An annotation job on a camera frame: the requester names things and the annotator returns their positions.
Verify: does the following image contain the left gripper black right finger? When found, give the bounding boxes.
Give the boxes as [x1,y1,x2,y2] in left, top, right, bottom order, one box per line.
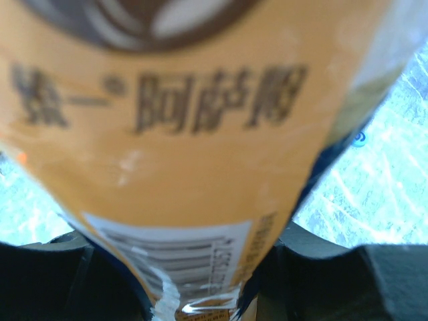
[256,222,427,320]

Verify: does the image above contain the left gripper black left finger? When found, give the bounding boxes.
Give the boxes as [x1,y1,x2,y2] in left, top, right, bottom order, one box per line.
[1,231,150,320]

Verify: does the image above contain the orange drink bottle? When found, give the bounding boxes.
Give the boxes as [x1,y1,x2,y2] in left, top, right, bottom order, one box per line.
[1,1,427,320]

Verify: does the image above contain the blue bottle cap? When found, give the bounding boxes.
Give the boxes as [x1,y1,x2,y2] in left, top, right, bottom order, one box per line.
[352,132,367,148]

